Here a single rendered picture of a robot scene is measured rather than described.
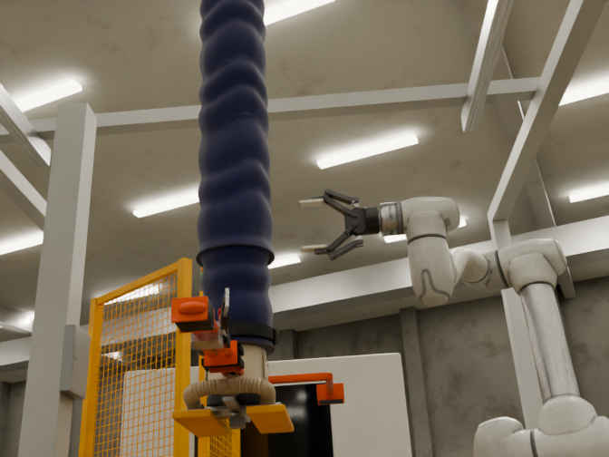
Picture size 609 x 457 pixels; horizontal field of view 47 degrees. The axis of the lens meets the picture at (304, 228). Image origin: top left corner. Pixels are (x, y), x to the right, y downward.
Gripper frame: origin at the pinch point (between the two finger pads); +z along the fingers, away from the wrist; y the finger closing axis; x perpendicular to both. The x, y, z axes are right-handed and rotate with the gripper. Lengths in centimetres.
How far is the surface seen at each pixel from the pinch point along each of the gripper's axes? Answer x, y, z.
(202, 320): -39, 37, 19
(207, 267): 18.4, 2.3, 30.0
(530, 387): 345, -19, -137
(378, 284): 779, -263, -58
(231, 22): 14, -85, 21
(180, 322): -38, 37, 24
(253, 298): 16.5, 13.6, 16.5
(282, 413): 9.9, 47.3, 8.9
